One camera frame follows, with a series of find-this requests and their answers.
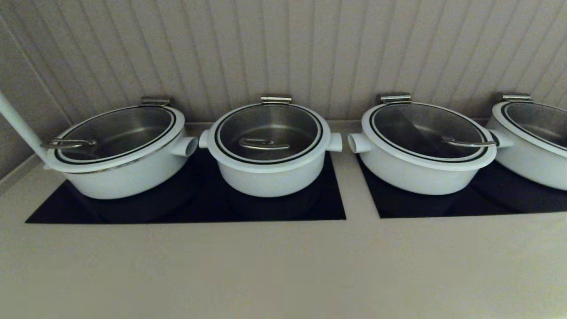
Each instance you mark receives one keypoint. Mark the steel lid hinge bracket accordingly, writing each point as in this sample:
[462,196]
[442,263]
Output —
[395,98]
[155,101]
[275,100]
[516,98]

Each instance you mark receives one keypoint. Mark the white pot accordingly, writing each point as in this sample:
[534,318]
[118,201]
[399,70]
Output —
[412,177]
[270,179]
[128,177]
[531,164]

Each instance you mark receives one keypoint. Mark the white pole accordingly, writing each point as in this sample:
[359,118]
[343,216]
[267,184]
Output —
[20,124]

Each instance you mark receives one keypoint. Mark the black glass cooktop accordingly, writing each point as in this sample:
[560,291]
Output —
[487,204]
[199,208]

